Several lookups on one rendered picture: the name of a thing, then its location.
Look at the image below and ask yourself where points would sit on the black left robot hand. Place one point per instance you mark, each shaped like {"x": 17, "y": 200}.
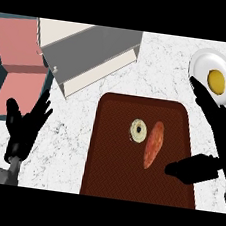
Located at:
{"x": 24, "y": 127}

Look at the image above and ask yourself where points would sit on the orange sweet potato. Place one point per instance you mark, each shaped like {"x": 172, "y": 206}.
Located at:
{"x": 153, "y": 144}

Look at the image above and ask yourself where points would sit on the yellow lemon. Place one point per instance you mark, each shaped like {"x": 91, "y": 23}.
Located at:
{"x": 216, "y": 82}

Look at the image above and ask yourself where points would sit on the white round plate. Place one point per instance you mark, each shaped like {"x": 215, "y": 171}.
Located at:
{"x": 211, "y": 69}

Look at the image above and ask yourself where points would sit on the grey white tiered shelf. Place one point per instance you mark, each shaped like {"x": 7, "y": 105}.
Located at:
{"x": 88, "y": 56}

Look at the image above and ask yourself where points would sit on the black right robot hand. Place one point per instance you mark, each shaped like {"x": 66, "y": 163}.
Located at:
{"x": 217, "y": 125}

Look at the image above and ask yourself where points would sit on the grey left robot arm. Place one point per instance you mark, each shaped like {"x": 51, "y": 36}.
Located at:
{"x": 3, "y": 172}

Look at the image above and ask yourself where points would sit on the pale cupcake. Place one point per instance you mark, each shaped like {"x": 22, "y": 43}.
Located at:
{"x": 138, "y": 130}

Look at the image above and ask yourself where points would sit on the pink teal-framed cabinet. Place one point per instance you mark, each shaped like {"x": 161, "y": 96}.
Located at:
{"x": 18, "y": 69}

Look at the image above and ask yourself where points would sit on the brown rectangular tray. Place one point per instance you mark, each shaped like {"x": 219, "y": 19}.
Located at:
{"x": 143, "y": 152}

